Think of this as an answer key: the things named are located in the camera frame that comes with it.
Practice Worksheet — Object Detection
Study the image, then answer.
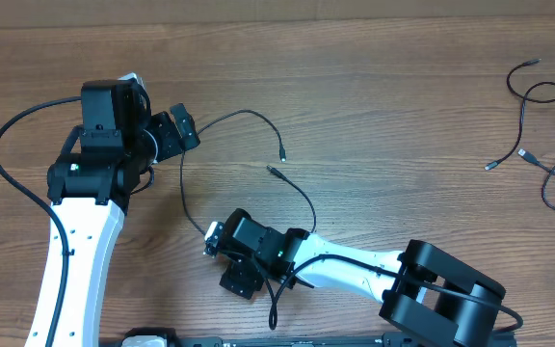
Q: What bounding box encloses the black usb cable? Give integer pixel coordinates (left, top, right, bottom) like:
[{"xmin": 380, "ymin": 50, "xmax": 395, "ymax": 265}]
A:
[{"xmin": 483, "ymin": 57, "xmax": 555, "ymax": 172}]

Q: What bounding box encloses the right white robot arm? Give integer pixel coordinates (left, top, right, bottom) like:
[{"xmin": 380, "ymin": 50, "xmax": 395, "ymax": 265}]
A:
[{"xmin": 204, "ymin": 209, "xmax": 513, "ymax": 346}]

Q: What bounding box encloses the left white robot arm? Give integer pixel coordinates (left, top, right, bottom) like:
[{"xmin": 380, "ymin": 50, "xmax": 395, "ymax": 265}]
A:
[{"xmin": 26, "ymin": 73, "xmax": 199, "ymax": 346}]

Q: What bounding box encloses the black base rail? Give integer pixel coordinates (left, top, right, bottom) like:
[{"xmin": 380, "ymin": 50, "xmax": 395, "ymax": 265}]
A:
[{"xmin": 173, "ymin": 332, "xmax": 422, "ymax": 347}]

